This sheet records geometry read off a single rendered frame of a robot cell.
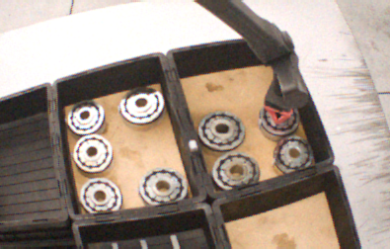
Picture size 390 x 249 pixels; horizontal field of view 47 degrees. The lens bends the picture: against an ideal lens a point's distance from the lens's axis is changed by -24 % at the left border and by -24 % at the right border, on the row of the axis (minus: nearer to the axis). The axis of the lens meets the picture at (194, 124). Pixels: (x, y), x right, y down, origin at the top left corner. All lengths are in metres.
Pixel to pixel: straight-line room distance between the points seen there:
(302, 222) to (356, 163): 0.35
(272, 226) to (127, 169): 0.35
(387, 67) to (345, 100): 1.26
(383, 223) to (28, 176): 1.00
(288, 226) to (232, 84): 0.42
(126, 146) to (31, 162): 0.28
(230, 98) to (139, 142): 0.24
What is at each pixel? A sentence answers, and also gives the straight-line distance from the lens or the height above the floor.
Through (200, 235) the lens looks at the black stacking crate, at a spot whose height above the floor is 0.83.
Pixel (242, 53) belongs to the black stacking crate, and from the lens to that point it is 1.37.
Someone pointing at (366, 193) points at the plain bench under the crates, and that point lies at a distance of 1.42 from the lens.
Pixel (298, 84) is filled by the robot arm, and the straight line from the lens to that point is 1.08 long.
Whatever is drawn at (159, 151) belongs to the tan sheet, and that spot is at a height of 0.83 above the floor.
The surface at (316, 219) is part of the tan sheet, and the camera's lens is 1.20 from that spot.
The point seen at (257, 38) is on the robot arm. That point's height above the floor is 1.18.
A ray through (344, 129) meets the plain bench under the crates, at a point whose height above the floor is 0.70.
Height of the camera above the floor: 1.89
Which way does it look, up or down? 55 degrees down
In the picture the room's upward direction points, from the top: straight up
